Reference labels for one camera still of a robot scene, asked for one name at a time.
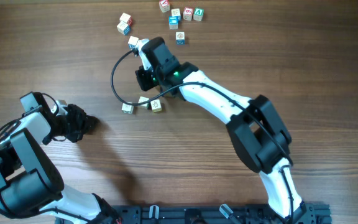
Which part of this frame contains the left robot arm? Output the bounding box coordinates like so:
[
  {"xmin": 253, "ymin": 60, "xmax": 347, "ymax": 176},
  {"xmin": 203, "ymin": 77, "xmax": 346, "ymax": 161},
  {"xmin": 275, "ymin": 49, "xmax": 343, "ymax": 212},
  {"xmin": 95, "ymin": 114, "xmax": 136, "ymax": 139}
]
[{"xmin": 0, "ymin": 92, "xmax": 122, "ymax": 223}]

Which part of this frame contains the plain white picture block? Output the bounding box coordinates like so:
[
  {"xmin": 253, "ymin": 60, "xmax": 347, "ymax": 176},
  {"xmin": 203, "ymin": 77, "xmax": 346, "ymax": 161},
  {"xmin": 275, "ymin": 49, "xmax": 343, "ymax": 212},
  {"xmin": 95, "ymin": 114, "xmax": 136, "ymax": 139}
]
[{"xmin": 121, "ymin": 103, "xmax": 134, "ymax": 114}]

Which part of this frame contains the blue D letter block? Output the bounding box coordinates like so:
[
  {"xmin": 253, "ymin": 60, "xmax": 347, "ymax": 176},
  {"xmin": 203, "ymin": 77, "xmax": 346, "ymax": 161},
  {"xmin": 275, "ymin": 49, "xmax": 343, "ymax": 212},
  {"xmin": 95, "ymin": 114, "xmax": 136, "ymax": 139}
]
[{"xmin": 175, "ymin": 32, "xmax": 185, "ymax": 45}]

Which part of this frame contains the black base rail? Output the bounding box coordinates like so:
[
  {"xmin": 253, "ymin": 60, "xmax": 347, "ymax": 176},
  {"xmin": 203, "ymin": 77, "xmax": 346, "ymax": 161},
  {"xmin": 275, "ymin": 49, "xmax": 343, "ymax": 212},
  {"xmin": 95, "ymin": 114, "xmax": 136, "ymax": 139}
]
[{"xmin": 113, "ymin": 203, "xmax": 333, "ymax": 224}]

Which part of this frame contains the red V block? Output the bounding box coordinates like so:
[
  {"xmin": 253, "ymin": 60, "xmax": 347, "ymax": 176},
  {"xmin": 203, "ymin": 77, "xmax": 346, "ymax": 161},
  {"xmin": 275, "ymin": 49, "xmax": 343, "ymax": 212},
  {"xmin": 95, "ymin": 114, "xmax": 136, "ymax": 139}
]
[{"xmin": 138, "ymin": 96, "xmax": 150, "ymax": 110}]

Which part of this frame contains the blue-sided picture block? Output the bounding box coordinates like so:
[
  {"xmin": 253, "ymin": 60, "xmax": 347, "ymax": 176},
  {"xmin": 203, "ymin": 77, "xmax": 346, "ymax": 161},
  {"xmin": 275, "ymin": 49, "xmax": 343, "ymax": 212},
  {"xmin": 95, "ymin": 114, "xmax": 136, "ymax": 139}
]
[{"xmin": 171, "ymin": 8, "xmax": 181, "ymax": 21}]

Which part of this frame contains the green V block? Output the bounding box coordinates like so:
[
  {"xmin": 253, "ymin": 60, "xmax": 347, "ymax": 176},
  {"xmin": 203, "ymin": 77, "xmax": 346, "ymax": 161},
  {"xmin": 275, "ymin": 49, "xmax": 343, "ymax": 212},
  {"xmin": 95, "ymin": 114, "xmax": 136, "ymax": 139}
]
[{"xmin": 193, "ymin": 7, "xmax": 204, "ymax": 21}]

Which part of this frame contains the red A top block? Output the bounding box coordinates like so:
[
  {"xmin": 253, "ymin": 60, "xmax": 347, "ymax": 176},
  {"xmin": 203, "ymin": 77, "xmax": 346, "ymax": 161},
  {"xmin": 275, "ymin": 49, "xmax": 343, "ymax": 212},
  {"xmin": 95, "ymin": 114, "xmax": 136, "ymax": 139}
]
[{"xmin": 158, "ymin": 0, "xmax": 170, "ymax": 13}]

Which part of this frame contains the red 6 block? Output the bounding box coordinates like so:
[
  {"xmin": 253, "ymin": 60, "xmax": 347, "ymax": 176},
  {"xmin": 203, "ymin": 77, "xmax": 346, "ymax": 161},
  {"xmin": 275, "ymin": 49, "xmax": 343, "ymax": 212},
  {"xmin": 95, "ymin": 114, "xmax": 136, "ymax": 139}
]
[{"xmin": 183, "ymin": 7, "xmax": 194, "ymax": 21}]

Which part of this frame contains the blue-topped block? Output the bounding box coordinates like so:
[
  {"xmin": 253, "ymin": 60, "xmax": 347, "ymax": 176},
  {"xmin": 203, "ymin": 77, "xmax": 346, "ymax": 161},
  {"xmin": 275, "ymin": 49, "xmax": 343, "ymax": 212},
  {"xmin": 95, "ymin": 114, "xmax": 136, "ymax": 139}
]
[{"xmin": 168, "ymin": 16, "xmax": 178, "ymax": 30}]

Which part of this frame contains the blue P letter block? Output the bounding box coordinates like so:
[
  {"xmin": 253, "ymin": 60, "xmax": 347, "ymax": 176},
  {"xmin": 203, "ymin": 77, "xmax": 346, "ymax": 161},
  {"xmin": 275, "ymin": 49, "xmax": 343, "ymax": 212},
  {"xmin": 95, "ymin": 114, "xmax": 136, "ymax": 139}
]
[{"xmin": 128, "ymin": 36, "xmax": 139, "ymax": 49}]

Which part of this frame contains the blue-sided white block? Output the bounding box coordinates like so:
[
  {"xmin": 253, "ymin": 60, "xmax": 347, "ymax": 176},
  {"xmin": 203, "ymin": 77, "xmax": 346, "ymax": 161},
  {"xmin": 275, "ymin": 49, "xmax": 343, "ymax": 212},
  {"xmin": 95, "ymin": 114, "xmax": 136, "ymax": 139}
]
[{"xmin": 117, "ymin": 21, "xmax": 131, "ymax": 35}]

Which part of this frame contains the red-sided white block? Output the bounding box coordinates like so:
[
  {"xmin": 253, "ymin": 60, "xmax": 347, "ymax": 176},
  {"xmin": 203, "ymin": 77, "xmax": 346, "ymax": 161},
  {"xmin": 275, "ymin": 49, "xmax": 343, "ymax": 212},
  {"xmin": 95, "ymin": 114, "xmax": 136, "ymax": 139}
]
[{"xmin": 119, "ymin": 12, "xmax": 132, "ymax": 26}]

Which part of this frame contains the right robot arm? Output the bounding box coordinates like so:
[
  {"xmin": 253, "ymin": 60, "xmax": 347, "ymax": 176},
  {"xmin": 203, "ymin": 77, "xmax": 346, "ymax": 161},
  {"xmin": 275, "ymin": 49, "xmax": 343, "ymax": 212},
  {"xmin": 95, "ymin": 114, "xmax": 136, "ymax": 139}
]
[{"xmin": 135, "ymin": 37, "xmax": 303, "ymax": 221}]

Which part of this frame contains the green-sided picture block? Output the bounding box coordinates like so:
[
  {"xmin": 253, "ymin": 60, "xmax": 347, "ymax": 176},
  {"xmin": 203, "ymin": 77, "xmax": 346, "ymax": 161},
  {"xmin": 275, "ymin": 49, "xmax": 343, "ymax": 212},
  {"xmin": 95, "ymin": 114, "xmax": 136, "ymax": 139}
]
[{"xmin": 150, "ymin": 99, "xmax": 162, "ymax": 113}]

